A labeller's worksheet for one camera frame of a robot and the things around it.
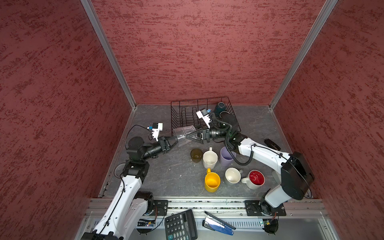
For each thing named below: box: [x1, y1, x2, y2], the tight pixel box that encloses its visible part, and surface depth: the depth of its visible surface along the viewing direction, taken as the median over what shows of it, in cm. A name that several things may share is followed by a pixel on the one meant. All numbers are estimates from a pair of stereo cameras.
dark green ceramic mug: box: [214, 101, 226, 119], surface depth 105 cm
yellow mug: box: [204, 168, 221, 193], surface depth 79 cm
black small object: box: [264, 138, 281, 151], surface depth 99 cm
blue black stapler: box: [202, 211, 236, 236], surface depth 69 cm
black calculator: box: [164, 209, 198, 240], surface depth 69 cm
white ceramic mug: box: [202, 147, 218, 169], surface depth 85 cm
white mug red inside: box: [241, 169, 266, 190], surface depth 81 cm
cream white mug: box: [224, 167, 243, 184], surface depth 79 cm
